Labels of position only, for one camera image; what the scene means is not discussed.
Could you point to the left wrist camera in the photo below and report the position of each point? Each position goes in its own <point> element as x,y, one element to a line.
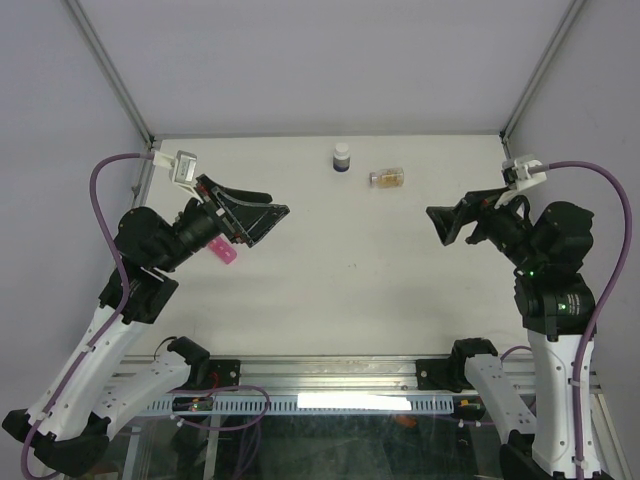
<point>181,168</point>

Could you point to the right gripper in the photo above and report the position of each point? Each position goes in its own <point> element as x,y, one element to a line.
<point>480,205</point>

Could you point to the pink weekly pill organizer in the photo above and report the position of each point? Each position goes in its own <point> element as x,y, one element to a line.
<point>223,250</point>

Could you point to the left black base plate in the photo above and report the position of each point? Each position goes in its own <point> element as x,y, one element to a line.
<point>217,373</point>

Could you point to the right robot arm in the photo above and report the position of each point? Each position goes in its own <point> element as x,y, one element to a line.
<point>555,440</point>

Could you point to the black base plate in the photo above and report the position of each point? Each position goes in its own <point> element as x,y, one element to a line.
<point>217,373</point>
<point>438,374</point>

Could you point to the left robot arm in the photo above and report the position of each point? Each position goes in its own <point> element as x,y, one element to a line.
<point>70,427</point>

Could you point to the white cap dark bottle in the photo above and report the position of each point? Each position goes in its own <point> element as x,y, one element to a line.
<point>341,157</point>

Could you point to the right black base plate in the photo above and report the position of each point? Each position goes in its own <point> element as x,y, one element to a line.
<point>438,374</point>

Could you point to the aluminium mounting rail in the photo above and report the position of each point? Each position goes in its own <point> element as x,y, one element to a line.
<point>382,374</point>

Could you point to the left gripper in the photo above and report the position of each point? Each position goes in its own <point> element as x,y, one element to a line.
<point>251,221</point>

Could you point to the clear bottle yellow pills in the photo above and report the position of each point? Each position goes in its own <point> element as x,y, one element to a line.
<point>387,178</point>

